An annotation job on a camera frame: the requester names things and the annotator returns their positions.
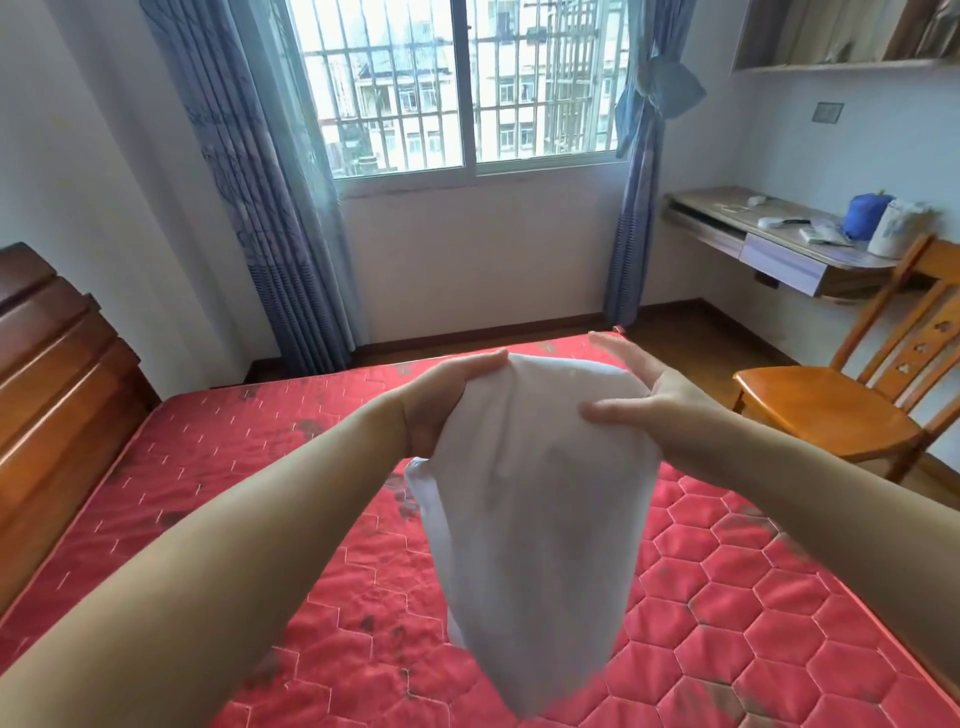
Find person's left hand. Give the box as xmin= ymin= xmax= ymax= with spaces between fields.
xmin=396 ymin=348 xmax=510 ymax=459

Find person's right hand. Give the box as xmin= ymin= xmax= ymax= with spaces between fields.
xmin=579 ymin=330 xmax=740 ymax=490

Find white cloth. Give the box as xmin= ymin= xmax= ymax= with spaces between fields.
xmin=403 ymin=352 xmax=664 ymax=720

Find person's left forearm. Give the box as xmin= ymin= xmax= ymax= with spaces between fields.
xmin=0 ymin=390 xmax=412 ymax=728

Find person's right forearm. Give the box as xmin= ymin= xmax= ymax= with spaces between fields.
xmin=705 ymin=408 xmax=960 ymax=682

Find red quilted mattress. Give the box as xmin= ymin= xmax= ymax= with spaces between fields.
xmin=0 ymin=331 xmax=960 ymax=728

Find orange wooden chair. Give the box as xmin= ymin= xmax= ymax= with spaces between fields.
xmin=729 ymin=234 xmax=960 ymax=483

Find tied blue curtain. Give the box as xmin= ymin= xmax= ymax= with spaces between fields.
xmin=602 ymin=0 xmax=708 ymax=331

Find white papers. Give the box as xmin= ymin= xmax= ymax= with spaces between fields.
xmin=798 ymin=223 xmax=855 ymax=248

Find blue patterned curtain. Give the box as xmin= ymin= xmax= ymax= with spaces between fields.
xmin=139 ymin=0 xmax=370 ymax=378

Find window with metal grille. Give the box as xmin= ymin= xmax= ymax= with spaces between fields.
xmin=279 ymin=0 xmax=637 ymax=198

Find blue bag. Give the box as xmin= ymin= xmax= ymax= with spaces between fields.
xmin=841 ymin=191 xmax=895 ymax=243

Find brown wooden headboard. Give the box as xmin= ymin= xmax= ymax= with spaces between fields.
xmin=0 ymin=241 xmax=162 ymax=615

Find wall-mounted wooden desk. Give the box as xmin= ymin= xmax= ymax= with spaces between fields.
xmin=661 ymin=186 xmax=912 ymax=303

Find wooden wall shelf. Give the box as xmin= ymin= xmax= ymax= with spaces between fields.
xmin=731 ymin=0 xmax=960 ymax=75

